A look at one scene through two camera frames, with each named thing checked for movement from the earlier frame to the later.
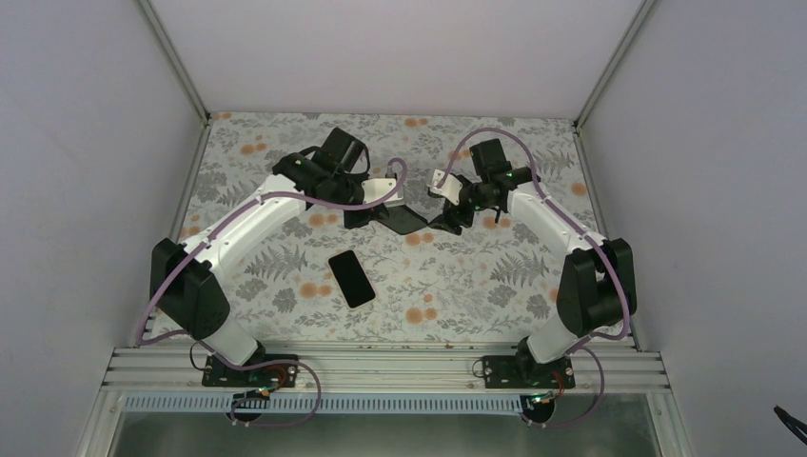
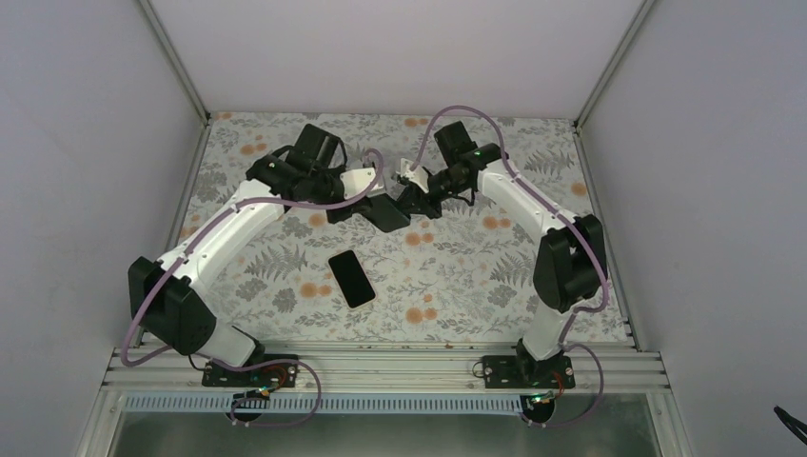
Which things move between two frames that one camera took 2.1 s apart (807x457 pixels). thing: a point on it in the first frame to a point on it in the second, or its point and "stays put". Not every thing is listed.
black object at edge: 793,424 stays put
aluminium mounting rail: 386,368 stays put
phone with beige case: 351,279 stays put
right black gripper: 447,219 to 411,194
